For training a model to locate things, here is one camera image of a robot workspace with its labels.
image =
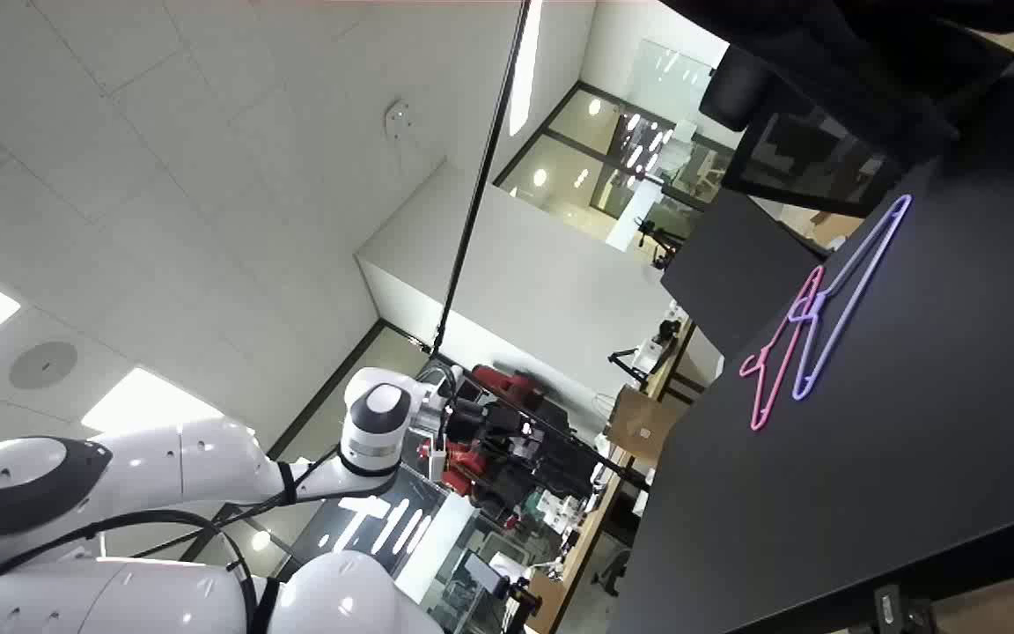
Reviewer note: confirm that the red and black equipment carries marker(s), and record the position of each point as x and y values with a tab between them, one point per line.
509	387

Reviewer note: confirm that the black clamp mount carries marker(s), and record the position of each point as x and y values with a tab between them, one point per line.
896	611

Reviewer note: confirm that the thin black pole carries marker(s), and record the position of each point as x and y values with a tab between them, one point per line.
482	178

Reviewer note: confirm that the pink plastic hanger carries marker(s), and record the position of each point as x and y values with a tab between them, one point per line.
782	373

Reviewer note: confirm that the light wooden desk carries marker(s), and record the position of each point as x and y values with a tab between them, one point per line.
579	549

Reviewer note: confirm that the brown cardboard box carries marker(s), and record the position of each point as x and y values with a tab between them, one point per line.
646	425

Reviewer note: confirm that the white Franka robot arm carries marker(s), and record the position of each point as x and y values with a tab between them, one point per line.
177	457

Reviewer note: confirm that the round ceiling speaker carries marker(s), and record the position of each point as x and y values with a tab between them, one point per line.
43	364

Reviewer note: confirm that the small white ceiling sensor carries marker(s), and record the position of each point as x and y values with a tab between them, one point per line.
400	116

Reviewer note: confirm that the black upright board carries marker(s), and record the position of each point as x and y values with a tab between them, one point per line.
729	267

